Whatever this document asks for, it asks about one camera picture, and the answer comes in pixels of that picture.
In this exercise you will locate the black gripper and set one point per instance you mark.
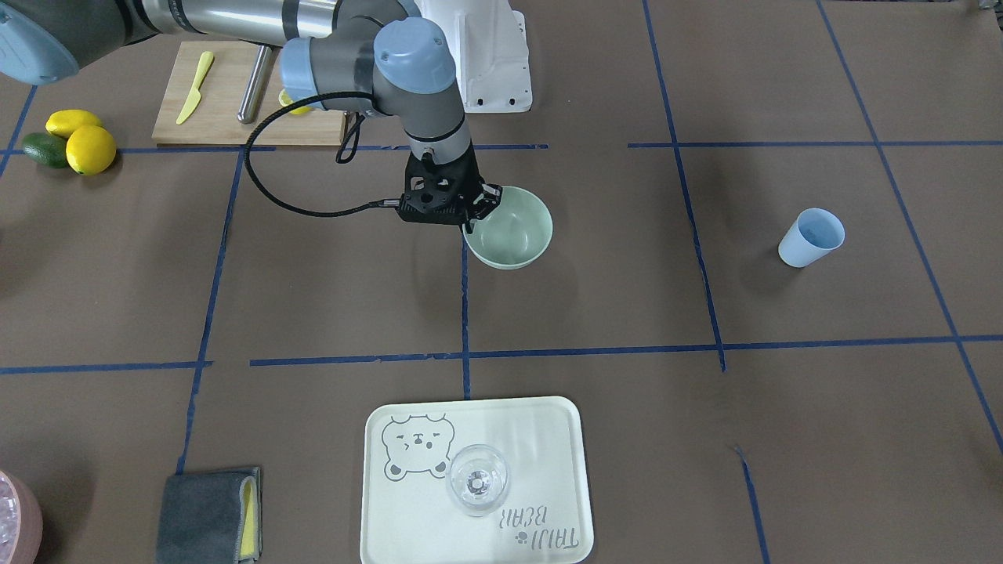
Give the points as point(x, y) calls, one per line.
point(487, 197)

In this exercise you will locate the green bowl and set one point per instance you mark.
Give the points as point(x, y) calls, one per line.
point(515, 233)

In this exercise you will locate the light blue plastic cup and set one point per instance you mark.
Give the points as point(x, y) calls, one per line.
point(814, 234)

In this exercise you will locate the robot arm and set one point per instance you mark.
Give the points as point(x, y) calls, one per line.
point(371, 58)

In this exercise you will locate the pink bowl of ice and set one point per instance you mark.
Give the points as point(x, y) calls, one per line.
point(21, 521)

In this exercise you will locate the lemon half slice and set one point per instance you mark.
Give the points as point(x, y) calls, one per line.
point(286, 101)

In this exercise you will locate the clear wine glass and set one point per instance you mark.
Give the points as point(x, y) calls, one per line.
point(478, 480)

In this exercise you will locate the cream bear serving tray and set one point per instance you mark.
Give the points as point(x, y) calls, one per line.
point(407, 515)

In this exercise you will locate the wooden cutting board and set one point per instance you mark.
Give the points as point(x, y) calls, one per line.
point(215, 119)

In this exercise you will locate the yellow plastic knife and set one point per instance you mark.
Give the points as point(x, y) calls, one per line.
point(193, 96)

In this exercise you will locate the whole yellow lemon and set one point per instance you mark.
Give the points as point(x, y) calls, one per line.
point(90, 150)

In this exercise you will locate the green lime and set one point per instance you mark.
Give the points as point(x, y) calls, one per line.
point(46, 149)

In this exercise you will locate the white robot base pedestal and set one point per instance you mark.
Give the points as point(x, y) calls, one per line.
point(489, 44)

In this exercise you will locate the steel cylindrical handle tool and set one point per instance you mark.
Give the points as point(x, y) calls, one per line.
point(256, 85)

